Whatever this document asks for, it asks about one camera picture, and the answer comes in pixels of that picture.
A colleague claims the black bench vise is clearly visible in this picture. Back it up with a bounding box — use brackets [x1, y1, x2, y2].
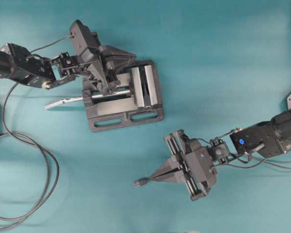
[82, 60, 164, 132]

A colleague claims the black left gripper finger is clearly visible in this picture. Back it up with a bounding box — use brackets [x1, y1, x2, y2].
[103, 46, 137, 73]
[105, 61, 120, 92]

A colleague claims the black looped cable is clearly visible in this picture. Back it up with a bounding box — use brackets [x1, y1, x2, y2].
[0, 81, 60, 224]

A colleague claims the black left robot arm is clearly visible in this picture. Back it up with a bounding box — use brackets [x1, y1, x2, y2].
[0, 43, 136, 94]

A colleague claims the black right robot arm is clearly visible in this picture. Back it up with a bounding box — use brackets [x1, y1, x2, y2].
[146, 109, 291, 201]

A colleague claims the silver vise screw handle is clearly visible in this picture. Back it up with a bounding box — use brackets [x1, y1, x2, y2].
[44, 89, 131, 109]

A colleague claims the black USB cable plug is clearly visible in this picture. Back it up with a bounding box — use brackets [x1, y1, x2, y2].
[134, 178, 150, 187]

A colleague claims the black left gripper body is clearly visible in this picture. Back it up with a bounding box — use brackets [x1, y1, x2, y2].
[77, 46, 113, 94]

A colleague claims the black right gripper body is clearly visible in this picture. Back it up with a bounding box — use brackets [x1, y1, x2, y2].
[165, 130, 206, 201]

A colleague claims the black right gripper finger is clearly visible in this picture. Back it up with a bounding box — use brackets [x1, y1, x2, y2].
[154, 156, 182, 175]
[149, 170, 184, 183]

